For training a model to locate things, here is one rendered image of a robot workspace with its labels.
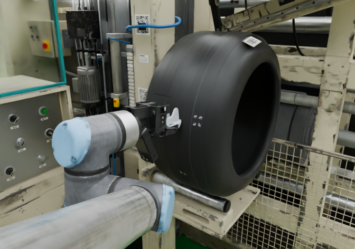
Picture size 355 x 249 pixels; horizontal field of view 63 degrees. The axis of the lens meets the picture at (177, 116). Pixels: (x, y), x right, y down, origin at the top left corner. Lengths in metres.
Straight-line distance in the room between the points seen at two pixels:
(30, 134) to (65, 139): 0.72
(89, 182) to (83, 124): 0.12
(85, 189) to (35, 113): 0.72
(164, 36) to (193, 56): 0.29
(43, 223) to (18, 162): 0.99
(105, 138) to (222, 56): 0.44
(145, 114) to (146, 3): 0.57
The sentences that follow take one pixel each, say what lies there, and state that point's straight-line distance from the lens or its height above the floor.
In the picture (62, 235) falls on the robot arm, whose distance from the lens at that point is 0.33.
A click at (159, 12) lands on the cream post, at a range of 1.16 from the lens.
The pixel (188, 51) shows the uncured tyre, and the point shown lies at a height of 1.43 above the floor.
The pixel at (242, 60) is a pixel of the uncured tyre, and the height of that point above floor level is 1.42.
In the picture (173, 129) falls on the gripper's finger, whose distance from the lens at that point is 0.76.
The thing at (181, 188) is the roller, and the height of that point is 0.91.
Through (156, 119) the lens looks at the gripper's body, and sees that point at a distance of 0.71.
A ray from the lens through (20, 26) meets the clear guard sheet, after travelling 1.22.
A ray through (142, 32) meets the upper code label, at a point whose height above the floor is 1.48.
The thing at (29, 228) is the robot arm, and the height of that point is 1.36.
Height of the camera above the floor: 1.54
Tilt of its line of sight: 19 degrees down
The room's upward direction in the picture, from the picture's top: straight up
